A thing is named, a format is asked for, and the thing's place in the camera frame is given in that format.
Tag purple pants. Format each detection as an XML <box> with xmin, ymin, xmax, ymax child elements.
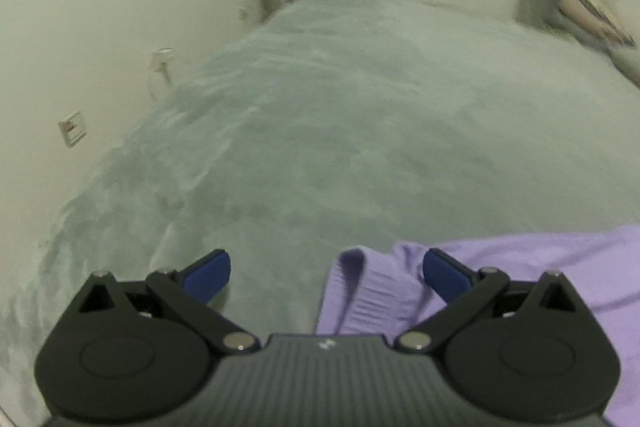
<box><xmin>314</xmin><ymin>225</ymin><xmax>639</xmax><ymax>426</ymax></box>

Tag white charger with cable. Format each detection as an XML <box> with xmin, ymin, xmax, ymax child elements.
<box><xmin>148</xmin><ymin>48</ymin><xmax>175</xmax><ymax>103</ymax></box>

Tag grey-green bed blanket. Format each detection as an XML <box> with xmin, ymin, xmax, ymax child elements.
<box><xmin>1</xmin><ymin>0</ymin><xmax>639</xmax><ymax>426</ymax></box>

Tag folded beige brown bedding stack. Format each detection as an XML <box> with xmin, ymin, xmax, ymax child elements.
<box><xmin>548</xmin><ymin>0</ymin><xmax>637</xmax><ymax>53</ymax></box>

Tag white wall socket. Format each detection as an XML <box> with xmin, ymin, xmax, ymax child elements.
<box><xmin>58</xmin><ymin>110</ymin><xmax>87</xmax><ymax>148</ymax></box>

